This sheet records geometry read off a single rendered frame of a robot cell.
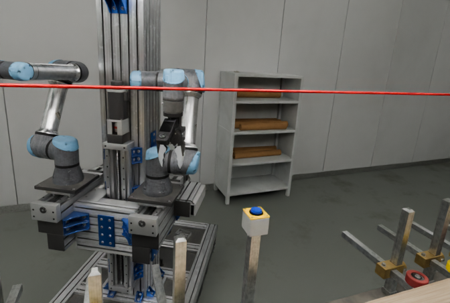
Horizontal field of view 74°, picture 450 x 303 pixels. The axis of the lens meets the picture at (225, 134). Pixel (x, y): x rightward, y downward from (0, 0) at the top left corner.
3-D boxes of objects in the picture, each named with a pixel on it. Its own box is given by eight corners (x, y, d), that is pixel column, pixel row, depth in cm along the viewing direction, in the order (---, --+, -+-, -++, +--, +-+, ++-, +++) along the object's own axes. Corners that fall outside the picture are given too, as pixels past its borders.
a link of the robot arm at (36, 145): (44, 159, 150) (69, 57, 157) (21, 155, 154) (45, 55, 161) (62, 161, 162) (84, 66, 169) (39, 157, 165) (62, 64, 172)
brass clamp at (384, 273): (373, 271, 137) (375, 261, 136) (395, 265, 142) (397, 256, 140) (384, 280, 131) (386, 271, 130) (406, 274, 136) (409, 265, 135)
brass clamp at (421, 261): (412, 261, 146) (414, 252, 144) (432, 256, 150) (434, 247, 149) (424, 269, 140) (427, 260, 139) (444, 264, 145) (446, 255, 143)
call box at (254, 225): (240, 228, 105) (242, 208, 104) (258, 225, 108) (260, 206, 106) (249, 239, 99) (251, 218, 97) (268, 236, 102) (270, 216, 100)
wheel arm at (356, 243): (340, 237, 161) (341, 230, 160) (345, 236, 162) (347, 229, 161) (414, 298, 122) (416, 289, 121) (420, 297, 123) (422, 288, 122)
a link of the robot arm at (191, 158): (170, 173, 154) (179, 72, 162) (199, 175, 154) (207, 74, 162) (166, 173, 142) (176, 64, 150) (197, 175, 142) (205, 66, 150)
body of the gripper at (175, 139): (185, 141, 117) (187, 110, 114) (179, 147, 109) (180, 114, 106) (167, 139, 118) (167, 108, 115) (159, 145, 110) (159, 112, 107)
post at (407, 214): (381, 297, 142) (402, 206, 130) (386, 296, 143) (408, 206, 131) (387, 304, 139) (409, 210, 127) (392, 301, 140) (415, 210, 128)
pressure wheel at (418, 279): (422, 295, 126) (428, 273, 124) (424, 309, 120) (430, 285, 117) (400, 288, 130) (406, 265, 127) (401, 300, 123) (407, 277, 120)
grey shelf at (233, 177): (213, 189, 399) (219, 70, 360) (272, 182, 432) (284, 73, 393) (226, 204, 359) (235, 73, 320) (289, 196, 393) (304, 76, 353)
